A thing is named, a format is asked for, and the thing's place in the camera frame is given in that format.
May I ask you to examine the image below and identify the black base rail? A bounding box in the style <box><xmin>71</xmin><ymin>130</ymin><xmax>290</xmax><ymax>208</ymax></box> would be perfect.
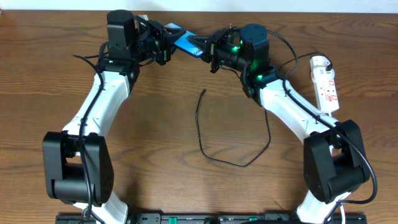
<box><xmin>55</xmin><ymin>212</ymin><xmax>368</xmax><ymax>224</ymax></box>

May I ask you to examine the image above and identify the white power strip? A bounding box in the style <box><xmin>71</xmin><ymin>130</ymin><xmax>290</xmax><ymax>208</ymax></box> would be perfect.
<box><xmin>310</xmin><ymin>55</ymin><xmax>340</xmax><ymax>116</ymax></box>

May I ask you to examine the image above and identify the blue Galaxy smartphone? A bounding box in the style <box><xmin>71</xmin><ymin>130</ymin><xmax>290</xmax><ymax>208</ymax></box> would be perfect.
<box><xmin>163</xmin><ymin>23</ymin><xmax>203</xmax><ymax>58</ymax></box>

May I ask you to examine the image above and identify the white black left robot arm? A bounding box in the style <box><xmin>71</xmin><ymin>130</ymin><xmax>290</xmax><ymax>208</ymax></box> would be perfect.
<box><xmin>42</xmin><ymin>10</ymin><xmax>186</xmax><ymax>223</ymax></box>

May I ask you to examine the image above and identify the black charging cable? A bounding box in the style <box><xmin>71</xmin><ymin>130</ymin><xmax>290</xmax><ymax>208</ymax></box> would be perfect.
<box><xmin>195</xmin><ymin>52</ymin><xmax>333</xmax><ymax>168</ymax></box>

